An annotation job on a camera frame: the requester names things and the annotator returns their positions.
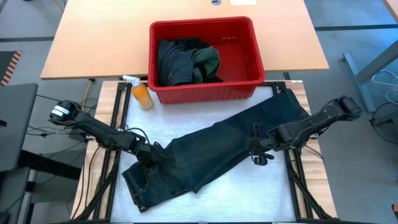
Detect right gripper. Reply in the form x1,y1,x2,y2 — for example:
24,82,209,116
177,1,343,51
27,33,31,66
248,123,283,155

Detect blue denim jeans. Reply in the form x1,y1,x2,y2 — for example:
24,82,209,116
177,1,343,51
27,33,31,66
121,88,312,214

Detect dark navy sweatpants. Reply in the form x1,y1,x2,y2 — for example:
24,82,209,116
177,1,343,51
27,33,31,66
157,39,203,87

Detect dark green shirt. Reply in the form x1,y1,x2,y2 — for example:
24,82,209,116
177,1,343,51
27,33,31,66
191,45,221,84

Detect red plastic laundry bin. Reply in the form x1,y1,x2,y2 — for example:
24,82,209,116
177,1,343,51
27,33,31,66
147,16,266,105

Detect orange spray bottle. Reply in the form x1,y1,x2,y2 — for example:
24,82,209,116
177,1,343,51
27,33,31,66
122,74,155,111

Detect light wooden desk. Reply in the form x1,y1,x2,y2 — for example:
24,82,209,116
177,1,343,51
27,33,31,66
40,0,330,80

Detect grey desk leg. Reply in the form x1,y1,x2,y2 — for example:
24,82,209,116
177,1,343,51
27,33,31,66
343,40,398,113

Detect dark grey chair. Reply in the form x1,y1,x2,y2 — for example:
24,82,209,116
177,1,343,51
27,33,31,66
0,83,39,224

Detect striped floor mat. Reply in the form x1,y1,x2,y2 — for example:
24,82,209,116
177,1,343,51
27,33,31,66
0,50,23,87

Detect wooden desk corner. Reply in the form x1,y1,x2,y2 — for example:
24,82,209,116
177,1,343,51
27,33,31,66
383,0,398,21

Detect black aluminium table frame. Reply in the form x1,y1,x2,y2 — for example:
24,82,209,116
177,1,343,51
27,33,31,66
73,80,338,224

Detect yellow cable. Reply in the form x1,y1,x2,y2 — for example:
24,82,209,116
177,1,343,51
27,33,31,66
81,78,95,116

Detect black looped cable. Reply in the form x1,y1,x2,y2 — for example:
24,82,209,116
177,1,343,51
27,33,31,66
369,101,398,146

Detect white cable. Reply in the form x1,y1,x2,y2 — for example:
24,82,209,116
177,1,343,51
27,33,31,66
371,69,398,105

